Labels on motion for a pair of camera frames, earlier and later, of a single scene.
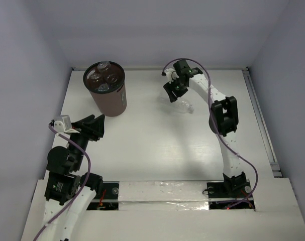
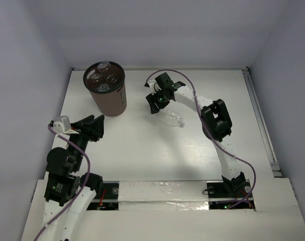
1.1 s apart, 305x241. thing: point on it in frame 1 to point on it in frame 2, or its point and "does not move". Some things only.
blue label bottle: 103,87 does not move
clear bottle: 184,105 to 170,118
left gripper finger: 80,124 does not move
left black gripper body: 87,130 does not move
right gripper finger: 168,88 to 151,100
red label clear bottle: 112,78 does not move
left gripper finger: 98,125 does not move
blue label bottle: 93,75 does not move
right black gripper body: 178,89 to 161,100
